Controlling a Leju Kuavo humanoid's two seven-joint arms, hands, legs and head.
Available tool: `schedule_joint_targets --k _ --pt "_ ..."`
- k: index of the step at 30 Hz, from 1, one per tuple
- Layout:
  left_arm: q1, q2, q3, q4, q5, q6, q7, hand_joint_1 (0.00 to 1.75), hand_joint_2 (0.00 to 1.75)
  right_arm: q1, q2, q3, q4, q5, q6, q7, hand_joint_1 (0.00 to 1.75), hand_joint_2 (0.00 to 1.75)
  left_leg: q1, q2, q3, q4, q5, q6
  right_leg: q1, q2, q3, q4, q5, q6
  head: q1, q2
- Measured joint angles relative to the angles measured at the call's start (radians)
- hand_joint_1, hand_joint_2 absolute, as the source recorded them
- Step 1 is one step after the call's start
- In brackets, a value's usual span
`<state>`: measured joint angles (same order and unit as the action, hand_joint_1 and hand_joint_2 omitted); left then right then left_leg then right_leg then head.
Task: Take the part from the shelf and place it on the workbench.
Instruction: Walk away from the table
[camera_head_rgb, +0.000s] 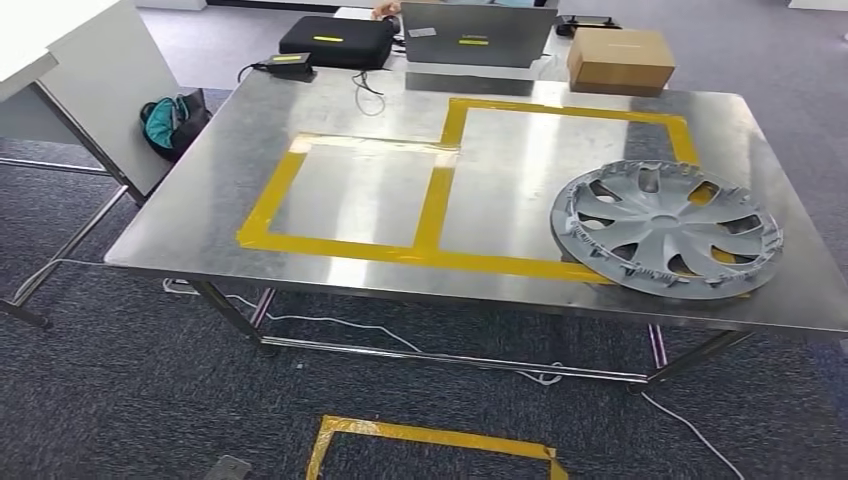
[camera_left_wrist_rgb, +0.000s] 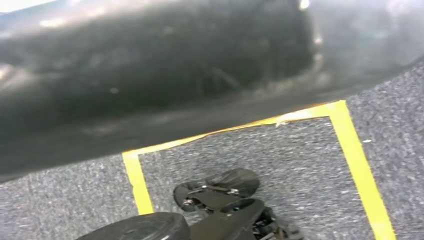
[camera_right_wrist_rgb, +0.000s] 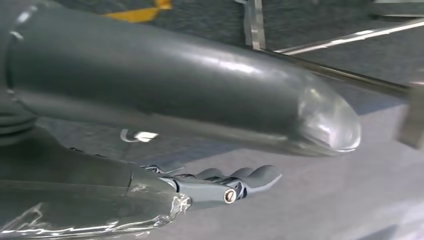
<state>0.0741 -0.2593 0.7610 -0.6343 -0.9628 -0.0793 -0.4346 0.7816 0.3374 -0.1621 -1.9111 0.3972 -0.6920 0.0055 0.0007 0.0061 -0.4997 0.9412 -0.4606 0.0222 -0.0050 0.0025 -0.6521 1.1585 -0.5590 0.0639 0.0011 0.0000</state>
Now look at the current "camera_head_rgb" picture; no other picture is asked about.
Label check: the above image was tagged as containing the grey plastic wheel cover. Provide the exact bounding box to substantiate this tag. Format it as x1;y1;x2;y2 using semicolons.
549;160;785;301

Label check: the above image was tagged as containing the steel workbench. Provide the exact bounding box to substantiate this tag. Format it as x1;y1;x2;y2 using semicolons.
104;69;848;393

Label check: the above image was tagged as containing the black case with yellow label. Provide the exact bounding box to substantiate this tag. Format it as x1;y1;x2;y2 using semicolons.
278;15;399;71

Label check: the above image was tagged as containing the black power adapter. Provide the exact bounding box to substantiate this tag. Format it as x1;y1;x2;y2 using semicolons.
254;52;316;83

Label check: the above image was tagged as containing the grey laptop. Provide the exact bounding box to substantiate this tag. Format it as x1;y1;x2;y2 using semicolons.
400;1;559;70

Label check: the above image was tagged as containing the person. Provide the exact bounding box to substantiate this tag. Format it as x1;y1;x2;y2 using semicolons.
370;0;551;20

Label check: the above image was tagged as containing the brown cardboard box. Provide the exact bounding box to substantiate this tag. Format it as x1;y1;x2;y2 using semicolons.
566;27;677;92

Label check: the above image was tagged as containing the black flat device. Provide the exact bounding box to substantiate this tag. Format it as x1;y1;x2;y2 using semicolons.
555;14;623;38

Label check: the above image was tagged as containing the teal and black backpack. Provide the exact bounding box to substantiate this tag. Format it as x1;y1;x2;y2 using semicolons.
140;89;213;162

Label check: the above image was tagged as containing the white panel desk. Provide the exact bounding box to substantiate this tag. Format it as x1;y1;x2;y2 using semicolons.
0;0;183;203

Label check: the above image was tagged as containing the steel table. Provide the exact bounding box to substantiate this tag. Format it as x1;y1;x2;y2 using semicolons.
0;52;150;333

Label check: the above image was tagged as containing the white floor cable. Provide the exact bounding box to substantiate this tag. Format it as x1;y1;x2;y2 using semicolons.
13;258;564;387
639;390;747;480

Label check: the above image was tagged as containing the thin black cable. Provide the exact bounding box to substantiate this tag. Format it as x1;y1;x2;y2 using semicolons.
351;69;387;118

